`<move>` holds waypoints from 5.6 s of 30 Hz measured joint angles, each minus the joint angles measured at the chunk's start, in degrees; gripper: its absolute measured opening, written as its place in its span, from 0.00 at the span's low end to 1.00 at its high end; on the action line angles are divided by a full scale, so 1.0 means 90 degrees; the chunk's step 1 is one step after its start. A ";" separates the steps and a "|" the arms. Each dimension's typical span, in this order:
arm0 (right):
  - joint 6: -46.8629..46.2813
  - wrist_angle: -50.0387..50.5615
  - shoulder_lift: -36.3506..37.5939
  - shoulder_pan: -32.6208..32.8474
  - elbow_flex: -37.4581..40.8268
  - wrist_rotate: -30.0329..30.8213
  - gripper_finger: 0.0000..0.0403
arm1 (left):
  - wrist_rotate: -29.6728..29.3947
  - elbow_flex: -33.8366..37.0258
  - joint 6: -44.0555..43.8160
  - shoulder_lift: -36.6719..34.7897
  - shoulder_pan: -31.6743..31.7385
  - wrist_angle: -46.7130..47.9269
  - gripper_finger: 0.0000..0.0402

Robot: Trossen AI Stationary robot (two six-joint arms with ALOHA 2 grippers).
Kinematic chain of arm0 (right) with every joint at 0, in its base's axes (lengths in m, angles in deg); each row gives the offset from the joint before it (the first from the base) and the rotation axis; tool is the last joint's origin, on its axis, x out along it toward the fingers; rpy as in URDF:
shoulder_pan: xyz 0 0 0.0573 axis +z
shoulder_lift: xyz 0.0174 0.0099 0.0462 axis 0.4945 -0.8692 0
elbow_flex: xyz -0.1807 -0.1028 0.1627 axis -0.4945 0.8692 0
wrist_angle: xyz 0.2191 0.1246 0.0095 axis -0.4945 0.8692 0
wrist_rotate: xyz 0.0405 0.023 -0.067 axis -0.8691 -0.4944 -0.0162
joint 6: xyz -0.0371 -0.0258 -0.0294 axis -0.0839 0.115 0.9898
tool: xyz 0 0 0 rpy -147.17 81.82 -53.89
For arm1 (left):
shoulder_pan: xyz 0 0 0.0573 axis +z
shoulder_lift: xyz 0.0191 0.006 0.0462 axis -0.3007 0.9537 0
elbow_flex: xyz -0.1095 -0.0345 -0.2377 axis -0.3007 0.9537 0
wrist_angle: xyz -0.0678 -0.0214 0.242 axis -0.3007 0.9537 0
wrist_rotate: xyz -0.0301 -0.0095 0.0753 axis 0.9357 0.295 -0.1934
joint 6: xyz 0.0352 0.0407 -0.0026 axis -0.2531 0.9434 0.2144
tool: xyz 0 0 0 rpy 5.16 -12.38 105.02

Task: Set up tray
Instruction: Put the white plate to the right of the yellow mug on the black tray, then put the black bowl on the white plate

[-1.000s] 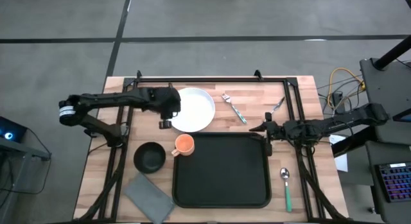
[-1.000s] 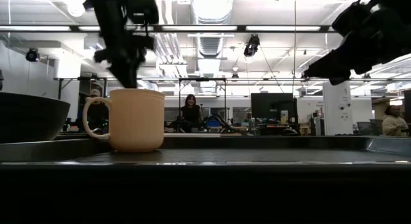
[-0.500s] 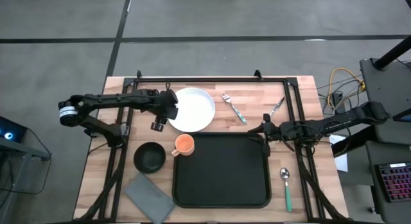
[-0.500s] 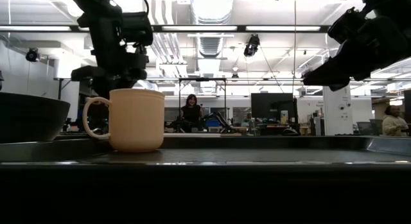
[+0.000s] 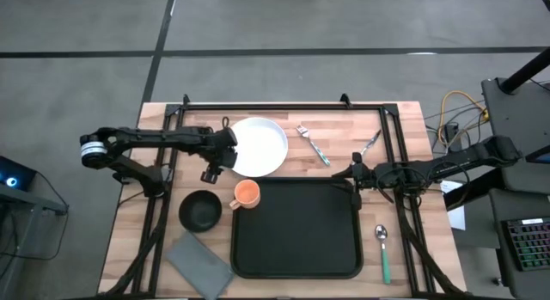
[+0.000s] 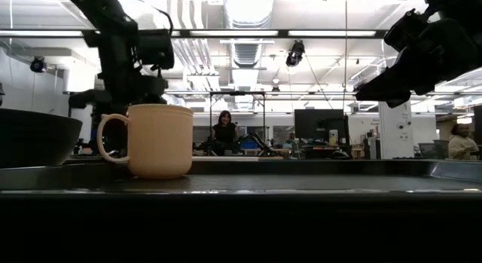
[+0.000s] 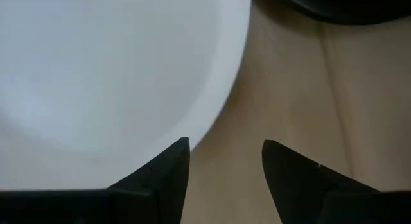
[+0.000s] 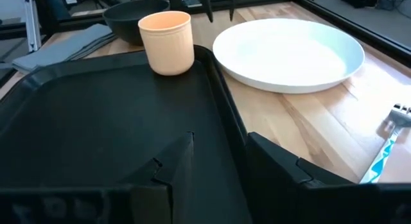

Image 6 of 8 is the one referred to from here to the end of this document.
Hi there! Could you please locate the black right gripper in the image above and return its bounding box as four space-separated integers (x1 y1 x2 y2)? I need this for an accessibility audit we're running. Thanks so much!
355 8 482 109

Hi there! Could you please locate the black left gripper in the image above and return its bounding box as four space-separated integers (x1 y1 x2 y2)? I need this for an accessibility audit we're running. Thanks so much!
69 75 169 155

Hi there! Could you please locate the beige mug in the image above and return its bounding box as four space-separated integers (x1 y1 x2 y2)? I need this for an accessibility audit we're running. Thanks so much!
96 103 194 180

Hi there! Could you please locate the black bowl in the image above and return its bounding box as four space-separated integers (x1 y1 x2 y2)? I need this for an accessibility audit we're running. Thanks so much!
0 107 84 169

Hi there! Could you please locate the white pillar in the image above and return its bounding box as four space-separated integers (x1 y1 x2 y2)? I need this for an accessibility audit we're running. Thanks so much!
377 100 414 160

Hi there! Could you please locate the grey office chair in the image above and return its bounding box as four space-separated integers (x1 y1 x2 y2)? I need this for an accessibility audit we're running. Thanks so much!
417 139 451 160

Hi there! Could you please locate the black monitor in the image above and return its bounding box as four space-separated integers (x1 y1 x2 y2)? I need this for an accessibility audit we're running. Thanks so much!
294 109 349 159

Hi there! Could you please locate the person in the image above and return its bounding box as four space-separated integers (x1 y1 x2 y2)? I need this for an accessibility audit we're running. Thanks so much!
447 123 480 161
210 110 240 156

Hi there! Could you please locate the black ceiling spotlight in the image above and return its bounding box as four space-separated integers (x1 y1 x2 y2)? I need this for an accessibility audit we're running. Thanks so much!
285 39 306 68
29 56 47 74

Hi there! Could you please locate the black metal frame stand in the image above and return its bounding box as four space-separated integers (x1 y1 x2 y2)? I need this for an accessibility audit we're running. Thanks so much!
209 90 267 155

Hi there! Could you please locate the overhead light bar frame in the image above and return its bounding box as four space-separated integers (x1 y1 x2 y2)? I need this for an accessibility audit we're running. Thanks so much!
0 28 391 39

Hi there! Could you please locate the silver ceiling duct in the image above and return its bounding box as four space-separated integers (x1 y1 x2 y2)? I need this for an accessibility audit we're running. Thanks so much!
221 0 276 68

